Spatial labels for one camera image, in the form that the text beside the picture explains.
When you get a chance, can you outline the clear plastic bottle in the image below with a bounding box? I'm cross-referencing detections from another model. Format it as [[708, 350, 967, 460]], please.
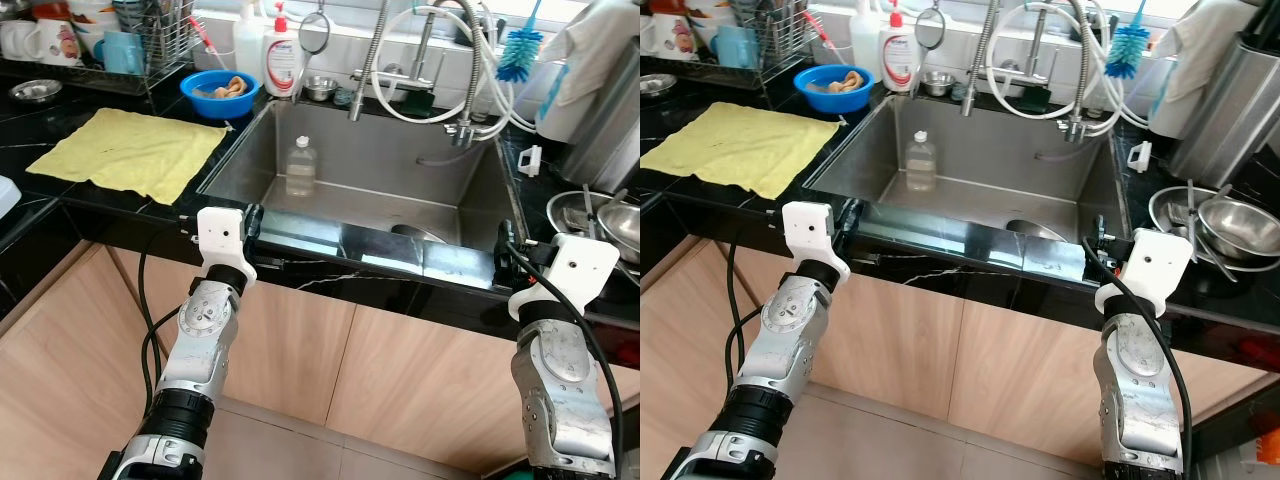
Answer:
[[285, 135, 319, 198], [905, 130, 939, 192]]

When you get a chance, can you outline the wire dish rack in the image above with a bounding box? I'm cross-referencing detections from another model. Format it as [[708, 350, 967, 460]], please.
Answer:
[[640, 0, 816, 91], [0, 0, 198, 96]]

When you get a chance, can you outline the large steel plate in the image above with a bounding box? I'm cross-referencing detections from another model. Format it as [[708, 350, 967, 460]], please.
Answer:
[[545, 190, 641, 269], [1148, 185, 1280, 276]]

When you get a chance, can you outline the white bowl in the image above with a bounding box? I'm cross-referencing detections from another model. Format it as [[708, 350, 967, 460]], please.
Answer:
[[683, 0, 736, 26], [65, 0, 119, 33]]

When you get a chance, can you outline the brushed steel canister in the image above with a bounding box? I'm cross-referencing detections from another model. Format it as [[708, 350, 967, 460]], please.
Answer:
[[1168, 30, 1280, 188], [560, 45, 641, 193]]

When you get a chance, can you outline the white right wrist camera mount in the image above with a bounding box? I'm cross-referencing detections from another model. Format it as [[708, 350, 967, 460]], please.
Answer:
[[1093, 228, 1194, 319], [507, 233, 621, 323]]

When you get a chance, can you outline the flexible metal hose faucet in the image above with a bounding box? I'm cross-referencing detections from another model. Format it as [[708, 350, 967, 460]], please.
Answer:
[[1048, 0, 1103, 146], [432, 0, 501, 149]]

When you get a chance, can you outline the blue plastic bowl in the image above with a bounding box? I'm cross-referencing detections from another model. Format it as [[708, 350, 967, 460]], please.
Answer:
[[180, 69, 262, 121], [793, 65, 876, 114]]

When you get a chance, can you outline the red handled brush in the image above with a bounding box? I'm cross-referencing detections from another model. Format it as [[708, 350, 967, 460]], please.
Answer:
[[800, 10, 833, 53], [185, 15, 219, 59]]

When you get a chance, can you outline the yellow cloth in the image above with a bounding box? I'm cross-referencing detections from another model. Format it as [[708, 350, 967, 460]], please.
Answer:
[[640, 100, 843, 201], [25, 107, 229, 206]]

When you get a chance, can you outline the blue bottle brush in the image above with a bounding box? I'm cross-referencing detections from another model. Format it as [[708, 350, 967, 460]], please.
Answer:
[[1105, 0, 1153, 81], [496, 0, 547, 84]]

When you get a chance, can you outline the stainless steel sink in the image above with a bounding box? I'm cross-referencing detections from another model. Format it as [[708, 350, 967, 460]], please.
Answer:
[[197, 97, 531, 293], [803, 93, 1131, 286]]

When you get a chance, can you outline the light wood cabinet door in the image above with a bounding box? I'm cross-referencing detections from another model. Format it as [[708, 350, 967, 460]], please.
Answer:
[[945, 300, 1280, 471], [110, 245, 359, 426], [735, 265, 966, 421], [325, 300, 641, 476]]

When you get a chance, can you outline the plain white bottle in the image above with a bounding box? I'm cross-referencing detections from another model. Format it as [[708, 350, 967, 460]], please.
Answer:
[[850, 0, 885, 73], [232, 0, 269, 81]]

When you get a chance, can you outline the spring pull-down faucet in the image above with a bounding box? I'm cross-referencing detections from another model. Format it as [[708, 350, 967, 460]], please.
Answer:
[[958, 0, 1051, 119], [347, 0, 441, 123]]

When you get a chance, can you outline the light wood cabinet side panel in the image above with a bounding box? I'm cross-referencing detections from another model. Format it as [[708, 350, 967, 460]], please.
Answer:
[[640, 255, 761, 471], [0, 240, 151, 480]]

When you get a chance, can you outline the white hose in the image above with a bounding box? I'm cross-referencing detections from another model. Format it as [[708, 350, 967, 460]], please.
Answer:
[[985, 5, 1153, 131], [372, 5, 538, 136]]

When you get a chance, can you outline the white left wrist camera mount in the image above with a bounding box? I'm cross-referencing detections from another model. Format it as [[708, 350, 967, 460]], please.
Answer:
[[196, 207, 259, 286], [781, 202, 851, 283]]

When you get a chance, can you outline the white printed mug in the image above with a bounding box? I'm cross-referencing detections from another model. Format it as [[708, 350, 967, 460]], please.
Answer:
[[655, 12, 701, 59], [35, 20, 83, 68]]

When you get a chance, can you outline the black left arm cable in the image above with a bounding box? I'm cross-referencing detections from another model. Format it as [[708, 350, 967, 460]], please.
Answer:
[[135, 222, 206, 421], [722, 235, 771, 401]]

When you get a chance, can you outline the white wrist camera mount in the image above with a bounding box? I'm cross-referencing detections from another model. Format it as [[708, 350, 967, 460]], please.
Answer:
[[1093, 228, 1194, 319], [507, 233, 621, 323], [781, 202, 851, 283], [196, 207, 259, 286]]

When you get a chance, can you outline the white hanging cloth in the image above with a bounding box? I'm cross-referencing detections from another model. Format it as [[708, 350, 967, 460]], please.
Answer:
[[535, 0, 641, 146], [1148, 0, 1263, 139]]

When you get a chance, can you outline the blue cup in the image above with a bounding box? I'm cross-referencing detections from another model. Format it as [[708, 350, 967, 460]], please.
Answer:
[[713, 25, 761, 71], [100, 30, 146, 76]]

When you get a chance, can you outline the round mesh strainer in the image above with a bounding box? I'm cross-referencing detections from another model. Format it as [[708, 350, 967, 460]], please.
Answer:
[[297, 8, 332, 56], [914, 5, 948, 51]]

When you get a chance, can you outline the white red-capped soap bottle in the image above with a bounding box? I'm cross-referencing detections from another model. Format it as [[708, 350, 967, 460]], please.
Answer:
[[262, 3, 306, 99], [879, 0, 922, 94]]

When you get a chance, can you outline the tan rag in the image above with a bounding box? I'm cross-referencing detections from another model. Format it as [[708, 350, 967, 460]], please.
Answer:
[[193, 75, 251, 100], [808, 70, 867, 96]]

